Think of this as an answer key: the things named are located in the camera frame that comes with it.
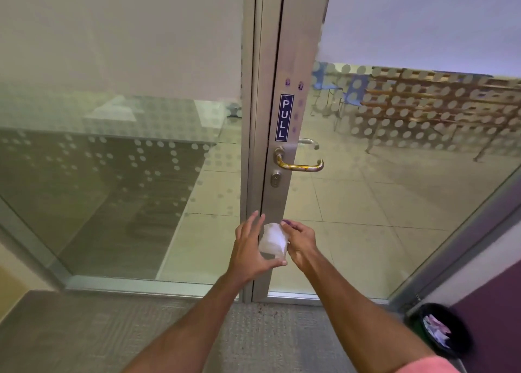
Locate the person's right hand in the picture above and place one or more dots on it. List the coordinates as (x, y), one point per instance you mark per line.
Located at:
(304, 244)

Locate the person's left hand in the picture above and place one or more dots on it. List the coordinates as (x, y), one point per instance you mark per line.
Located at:
(246, 254)

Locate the person's left thumb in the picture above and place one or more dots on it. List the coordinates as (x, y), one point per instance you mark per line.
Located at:
(274, 262)

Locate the person's right thumb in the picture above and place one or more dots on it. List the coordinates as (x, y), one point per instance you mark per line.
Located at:
(294, 226)

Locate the white tissue paper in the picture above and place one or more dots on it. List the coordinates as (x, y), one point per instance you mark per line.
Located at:
(273, 240)

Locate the person's left forearm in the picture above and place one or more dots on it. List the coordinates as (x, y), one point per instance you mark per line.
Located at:
(187, 328)

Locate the person's right forearm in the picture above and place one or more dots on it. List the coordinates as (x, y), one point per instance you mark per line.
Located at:
(358, 315)

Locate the round lock cylinder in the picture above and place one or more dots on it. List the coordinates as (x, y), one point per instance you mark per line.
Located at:
(276, 179)

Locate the aluminium framed glass door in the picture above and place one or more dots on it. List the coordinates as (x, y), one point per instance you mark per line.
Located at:
(366, 205)

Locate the blue door sign sticker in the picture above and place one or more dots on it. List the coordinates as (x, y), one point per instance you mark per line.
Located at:
(284, 117)

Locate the blue chair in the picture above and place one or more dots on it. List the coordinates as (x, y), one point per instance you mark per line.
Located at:
(353, 94)
(325, 81)

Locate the crumpled paper waste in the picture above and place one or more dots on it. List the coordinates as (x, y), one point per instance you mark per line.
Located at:
(436, 328)

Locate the black trash bin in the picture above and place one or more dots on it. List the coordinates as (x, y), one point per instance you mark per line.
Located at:
(441, 328)

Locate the pink shirt sleeve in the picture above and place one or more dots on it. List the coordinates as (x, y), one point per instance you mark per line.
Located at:
(427, 365)

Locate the long wooden table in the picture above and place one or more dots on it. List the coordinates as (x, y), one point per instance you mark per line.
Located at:
(439, 100)

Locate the dotted glass wall panel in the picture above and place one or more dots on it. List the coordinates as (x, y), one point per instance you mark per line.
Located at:
(122, 161)

